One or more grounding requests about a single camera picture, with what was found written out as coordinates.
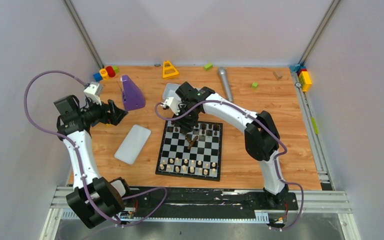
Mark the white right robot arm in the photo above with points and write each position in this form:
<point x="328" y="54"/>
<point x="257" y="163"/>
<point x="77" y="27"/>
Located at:
<point x="261" y="137"/>

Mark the white rectangular box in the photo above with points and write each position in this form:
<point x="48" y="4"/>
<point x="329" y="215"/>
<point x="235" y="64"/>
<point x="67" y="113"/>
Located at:
<point x="170" y="91"/>

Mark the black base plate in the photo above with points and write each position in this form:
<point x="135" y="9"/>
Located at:
<point x="205" y="203"/>

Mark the silver microphone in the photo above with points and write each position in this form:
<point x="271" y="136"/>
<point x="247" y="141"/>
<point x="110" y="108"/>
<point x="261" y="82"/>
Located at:
<point x="222" y="73"/>

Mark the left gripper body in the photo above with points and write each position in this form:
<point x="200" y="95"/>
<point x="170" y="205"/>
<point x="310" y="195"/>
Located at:
<point x="108" y="112"/>

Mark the green block near wall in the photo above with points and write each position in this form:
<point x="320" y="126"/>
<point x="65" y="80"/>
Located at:
<point x="208" y="66"/>

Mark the yellow cylinder block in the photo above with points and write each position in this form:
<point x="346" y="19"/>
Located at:
<point x="104" y="74"/>

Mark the red cylinder block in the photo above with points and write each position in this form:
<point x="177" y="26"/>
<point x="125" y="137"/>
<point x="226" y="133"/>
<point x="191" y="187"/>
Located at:
<point x="110" y="71"/>

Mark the blue toy block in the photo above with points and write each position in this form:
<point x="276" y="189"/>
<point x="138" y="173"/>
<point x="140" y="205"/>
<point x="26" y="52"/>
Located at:
<point x="97" y="77"/>

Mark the stacked coloured blocks right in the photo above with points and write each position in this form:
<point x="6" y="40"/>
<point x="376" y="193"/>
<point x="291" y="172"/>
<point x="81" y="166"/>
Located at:
<point x="303" y="76"/>

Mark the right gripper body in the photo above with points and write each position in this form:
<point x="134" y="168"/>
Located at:
<point x="190" y="119"/>

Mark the black white chessboard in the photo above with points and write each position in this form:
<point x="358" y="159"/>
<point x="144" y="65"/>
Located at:
<point x="196" y="154"/>

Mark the purple metronome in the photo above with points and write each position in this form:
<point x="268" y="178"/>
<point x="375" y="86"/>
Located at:
<point x="132" y="96"/>

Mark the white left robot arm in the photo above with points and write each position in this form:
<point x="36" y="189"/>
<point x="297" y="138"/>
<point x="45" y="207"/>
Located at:
<point x="94" y="199"/>

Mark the yellow triangular toy block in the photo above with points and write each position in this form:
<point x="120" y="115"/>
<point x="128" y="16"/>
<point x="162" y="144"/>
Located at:
<point x="169" y="70"/>

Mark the small green cube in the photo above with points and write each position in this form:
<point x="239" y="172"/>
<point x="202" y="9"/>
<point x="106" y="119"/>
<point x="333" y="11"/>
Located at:
<point x="254" y="85"/>

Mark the white box lid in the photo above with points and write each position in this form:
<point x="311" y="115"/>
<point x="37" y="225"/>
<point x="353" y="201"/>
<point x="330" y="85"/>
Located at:
<point x="132" y="144"/>

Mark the brown wooden block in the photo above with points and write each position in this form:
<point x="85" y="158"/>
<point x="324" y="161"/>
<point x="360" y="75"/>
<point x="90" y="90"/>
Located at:
<point x="278" y="75"/>

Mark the green block in corner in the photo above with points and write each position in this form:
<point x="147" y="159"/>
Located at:
<point x="116" y="69"/>

